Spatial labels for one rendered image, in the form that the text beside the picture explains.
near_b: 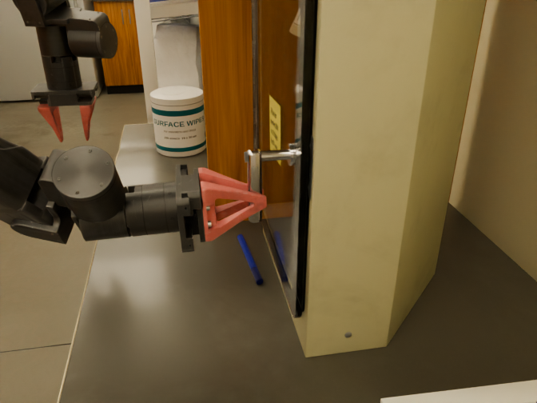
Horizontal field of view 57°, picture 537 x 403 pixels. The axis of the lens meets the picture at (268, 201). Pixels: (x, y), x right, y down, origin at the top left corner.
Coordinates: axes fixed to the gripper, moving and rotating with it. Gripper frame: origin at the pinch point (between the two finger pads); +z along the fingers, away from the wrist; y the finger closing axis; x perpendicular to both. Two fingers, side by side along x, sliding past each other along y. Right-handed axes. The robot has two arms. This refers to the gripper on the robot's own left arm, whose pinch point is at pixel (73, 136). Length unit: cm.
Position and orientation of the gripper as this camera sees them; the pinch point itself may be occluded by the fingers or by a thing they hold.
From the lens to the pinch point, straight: 98.0
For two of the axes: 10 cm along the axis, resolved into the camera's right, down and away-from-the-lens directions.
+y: 9.8, -0.8, 1.6
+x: -1.8, -4.4, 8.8
